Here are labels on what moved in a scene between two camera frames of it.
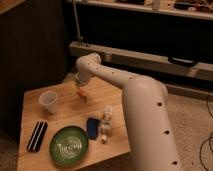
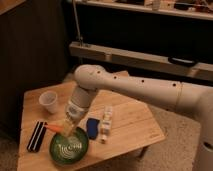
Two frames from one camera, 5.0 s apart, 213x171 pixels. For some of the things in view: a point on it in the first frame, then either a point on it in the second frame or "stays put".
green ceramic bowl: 68,146 stays put
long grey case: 135,60 stays put
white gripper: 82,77 to 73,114
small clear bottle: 106,124 stays put
